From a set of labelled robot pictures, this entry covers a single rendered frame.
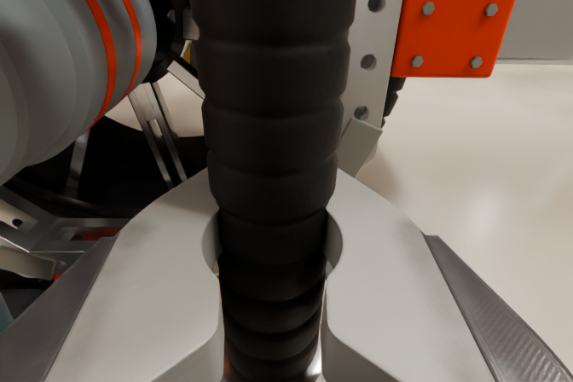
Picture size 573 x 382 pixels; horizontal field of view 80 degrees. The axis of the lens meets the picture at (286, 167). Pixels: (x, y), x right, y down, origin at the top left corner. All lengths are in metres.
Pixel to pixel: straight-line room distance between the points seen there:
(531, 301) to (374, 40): 1.20
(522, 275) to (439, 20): 1.25
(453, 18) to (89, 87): 0.26
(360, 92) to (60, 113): 0.22
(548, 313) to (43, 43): 1.38
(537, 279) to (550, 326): 0.20
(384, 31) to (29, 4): 0.23
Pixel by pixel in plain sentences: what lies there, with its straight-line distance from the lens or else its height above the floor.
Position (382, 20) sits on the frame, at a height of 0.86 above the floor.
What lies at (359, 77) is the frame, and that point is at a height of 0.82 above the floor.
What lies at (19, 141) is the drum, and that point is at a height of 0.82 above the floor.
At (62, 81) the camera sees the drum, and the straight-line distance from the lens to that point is 0.21.
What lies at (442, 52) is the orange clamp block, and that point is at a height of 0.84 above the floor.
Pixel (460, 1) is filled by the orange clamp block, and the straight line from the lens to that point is 0.32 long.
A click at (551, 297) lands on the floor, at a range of 1.46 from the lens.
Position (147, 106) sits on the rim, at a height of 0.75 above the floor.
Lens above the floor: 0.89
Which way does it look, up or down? 30 degrees down
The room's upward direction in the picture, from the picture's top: 2 degrees clockwise
